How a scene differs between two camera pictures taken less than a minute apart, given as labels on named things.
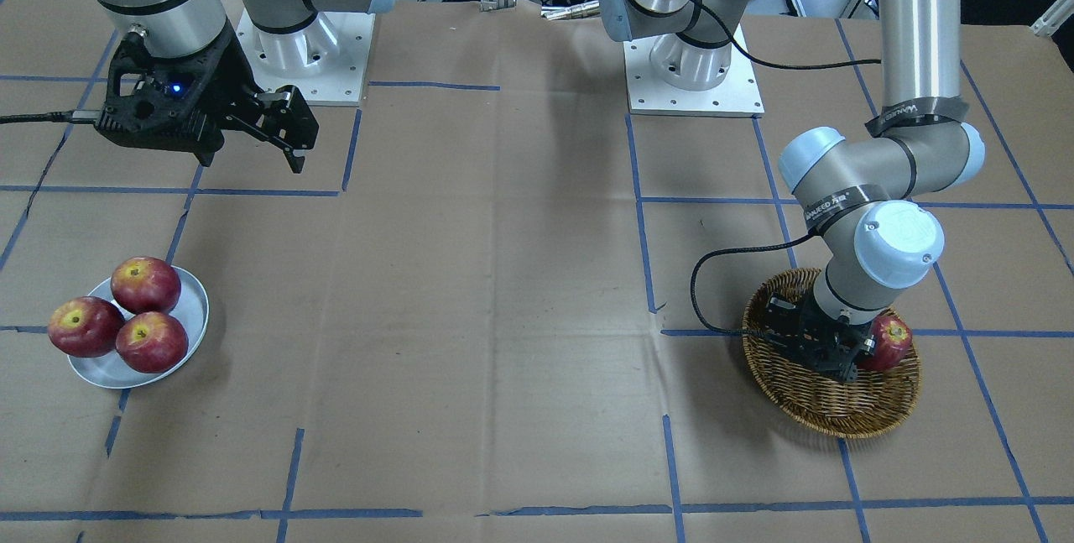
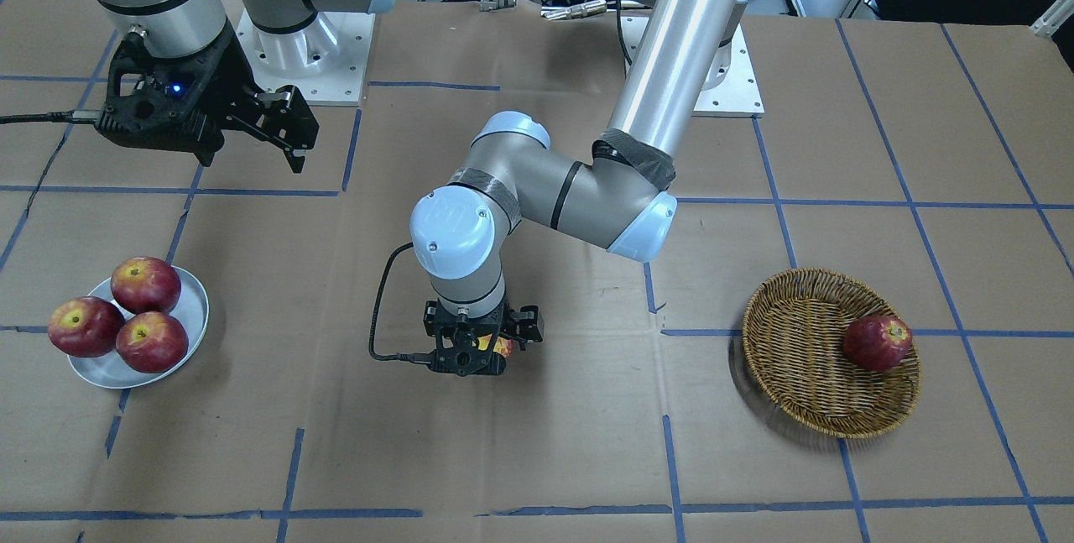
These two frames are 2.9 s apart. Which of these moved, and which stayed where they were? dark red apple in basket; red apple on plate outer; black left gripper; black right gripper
Moved: black left gripper
Stayed: red apple on plate outer; black right gripper; dark red apple in basket
